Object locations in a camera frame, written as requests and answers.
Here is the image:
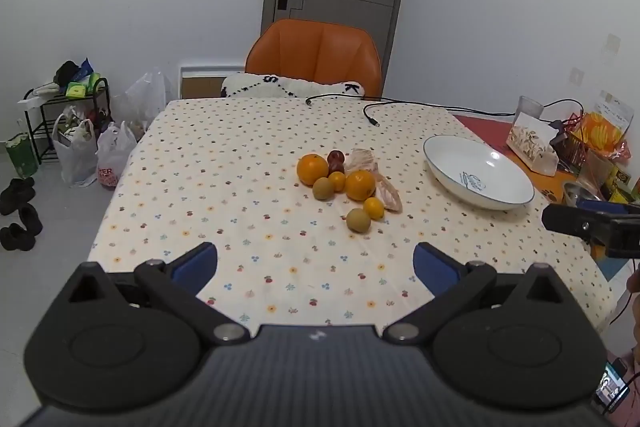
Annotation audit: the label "brown kiwi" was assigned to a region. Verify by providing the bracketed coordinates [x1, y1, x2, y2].
[346, 208, 372, 234]
[313, 177, 336, 201]

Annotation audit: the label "yellow packets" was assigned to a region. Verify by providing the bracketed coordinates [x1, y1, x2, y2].
[606, 166, 640, 204]

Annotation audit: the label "white pouch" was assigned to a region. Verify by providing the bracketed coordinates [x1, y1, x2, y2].
[595, 90, 635, 128]

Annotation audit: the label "orange snack bag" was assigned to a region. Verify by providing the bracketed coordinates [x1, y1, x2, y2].
[574, 111, 634, 158]

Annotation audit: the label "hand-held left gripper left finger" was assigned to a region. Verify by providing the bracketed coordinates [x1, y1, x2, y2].
[64, 243, 252, 345]

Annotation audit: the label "floral white tablecloth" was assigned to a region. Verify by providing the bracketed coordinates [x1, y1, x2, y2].
[87, 97, 616, 329]

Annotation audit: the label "clear glass cup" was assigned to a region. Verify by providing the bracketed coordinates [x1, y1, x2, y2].
[516, 95, 545, 120]

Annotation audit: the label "white plastic bag red print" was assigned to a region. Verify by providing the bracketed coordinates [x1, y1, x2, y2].
[95, 121, 138, 190]

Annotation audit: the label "metal bowl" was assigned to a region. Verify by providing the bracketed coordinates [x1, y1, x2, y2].
[562, 180, 604, 206]

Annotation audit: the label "green packets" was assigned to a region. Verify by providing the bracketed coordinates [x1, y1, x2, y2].
[65, 73, 102, 100]

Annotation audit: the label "clear plastic container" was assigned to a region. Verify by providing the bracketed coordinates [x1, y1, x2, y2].
[579, 148, 615, 194]

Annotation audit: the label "black cable with plug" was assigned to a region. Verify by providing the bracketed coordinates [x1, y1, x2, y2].
[363, 99, 517, 128]

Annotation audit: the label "white cushion with black letters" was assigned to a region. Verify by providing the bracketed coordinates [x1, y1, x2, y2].
[220, 73, 367, 100]

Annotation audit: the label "large orange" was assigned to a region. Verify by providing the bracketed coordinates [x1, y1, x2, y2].
[296, 154, 330, 185]
[345, 170, 377, 202]

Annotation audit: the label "red and orange table mat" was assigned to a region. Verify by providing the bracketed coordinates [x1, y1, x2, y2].
[454, 114, 628, 283]

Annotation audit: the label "patterned tissue pack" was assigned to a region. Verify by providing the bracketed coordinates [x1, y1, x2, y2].
[506, 112, 560, 177]

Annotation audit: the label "black metal rack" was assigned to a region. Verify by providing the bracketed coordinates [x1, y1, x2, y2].
[23, 78, 112, 164]

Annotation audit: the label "green box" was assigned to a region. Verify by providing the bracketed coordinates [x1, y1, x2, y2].
[5, 133, 40, 180]

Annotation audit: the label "dark red box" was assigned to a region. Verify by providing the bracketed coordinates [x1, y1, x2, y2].
[564, 131, 592, 168]

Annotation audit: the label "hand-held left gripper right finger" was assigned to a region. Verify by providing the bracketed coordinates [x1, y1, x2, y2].
[382, 243, 573, 345]

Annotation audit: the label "clear plastic bag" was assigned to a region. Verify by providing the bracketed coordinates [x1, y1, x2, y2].
[112, 68, 169, 138]

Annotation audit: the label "orange leather chair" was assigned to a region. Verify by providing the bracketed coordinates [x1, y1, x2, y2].
[245, 19, 382, 100]

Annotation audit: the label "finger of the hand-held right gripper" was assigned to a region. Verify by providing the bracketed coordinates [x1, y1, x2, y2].
[542, 200, 632, 244]

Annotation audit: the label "white bowl with blue rim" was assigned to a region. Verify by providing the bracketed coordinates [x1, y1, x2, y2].
[423, 135, 536, 210]

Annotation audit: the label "black cloth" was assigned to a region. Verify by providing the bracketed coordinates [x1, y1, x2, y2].
[53, 61, 83, 86]

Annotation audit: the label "smartphone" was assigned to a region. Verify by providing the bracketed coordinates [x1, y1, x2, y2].
[592, 359, 632, 416]

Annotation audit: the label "black fuzzy slipper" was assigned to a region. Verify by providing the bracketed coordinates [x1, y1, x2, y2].
[0, 203, 44, 252]
[0, 177, 37, 216]

